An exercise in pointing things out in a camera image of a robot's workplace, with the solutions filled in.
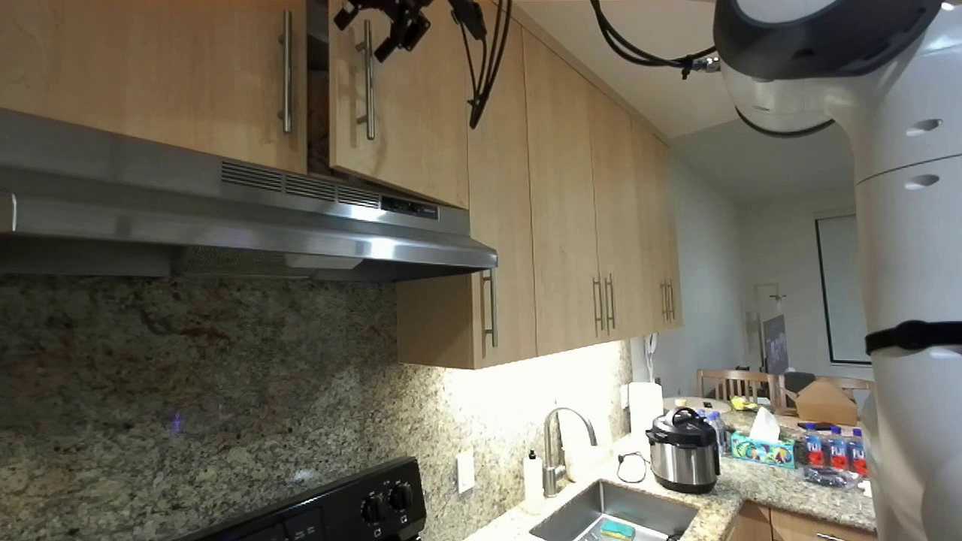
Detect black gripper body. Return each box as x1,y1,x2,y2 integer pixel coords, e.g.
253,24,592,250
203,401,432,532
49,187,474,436
333,0,432,53

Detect wooden overhead cabinet door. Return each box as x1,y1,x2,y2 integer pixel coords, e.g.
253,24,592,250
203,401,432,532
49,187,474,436
312,0,469,207

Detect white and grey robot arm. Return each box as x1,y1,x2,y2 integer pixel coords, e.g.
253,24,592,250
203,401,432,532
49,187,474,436
670,0,962,541

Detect tall wooden cabinet door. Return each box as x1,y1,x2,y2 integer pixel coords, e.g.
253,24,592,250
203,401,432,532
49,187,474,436
393,18,544,374

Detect left wooden cabinet door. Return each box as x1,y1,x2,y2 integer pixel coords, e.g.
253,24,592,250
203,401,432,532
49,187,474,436
0,0,308,172

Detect stainless steel range hood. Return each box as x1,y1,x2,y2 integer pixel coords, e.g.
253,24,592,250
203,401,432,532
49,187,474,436
0,111,499,281

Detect white paper towel roll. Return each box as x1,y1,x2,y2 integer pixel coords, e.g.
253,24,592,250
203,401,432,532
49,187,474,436
627,381,666,436

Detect wooden chair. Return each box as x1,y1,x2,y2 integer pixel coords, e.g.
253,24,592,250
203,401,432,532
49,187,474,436
697,371,786,409

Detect silver kitchen faucet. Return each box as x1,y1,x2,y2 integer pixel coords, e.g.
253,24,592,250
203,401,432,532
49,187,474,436
544,405,600,496

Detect white projector screen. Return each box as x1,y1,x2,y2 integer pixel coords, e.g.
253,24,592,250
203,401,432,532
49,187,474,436
815,218,868,365

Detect white soap dispenser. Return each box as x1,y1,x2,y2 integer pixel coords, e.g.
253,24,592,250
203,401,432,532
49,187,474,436
525,449,544,501

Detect black stove control panel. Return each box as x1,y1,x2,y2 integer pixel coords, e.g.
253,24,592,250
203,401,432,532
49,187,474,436
185,457,428,541

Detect silver black pressure cooker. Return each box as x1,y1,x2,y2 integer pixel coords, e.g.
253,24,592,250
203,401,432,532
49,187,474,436
647,405,721,492

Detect stainless steel sink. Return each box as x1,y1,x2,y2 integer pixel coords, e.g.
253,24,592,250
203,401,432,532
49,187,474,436
533,482,695,541

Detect teal tissue box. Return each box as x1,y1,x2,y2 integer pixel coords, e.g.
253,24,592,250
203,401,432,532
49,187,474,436
727,409,796,469

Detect pack of water bottles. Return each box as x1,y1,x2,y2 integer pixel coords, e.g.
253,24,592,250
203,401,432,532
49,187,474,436
801,424,868,489

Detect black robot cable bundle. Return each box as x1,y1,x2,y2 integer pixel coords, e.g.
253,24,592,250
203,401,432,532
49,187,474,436
449,0,838,140

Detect silver cabinet door handle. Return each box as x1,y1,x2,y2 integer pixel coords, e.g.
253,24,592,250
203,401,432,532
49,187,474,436
354,22,375,140

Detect white wall outlet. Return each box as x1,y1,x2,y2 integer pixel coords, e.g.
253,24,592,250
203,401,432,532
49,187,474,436
454,452,474,496

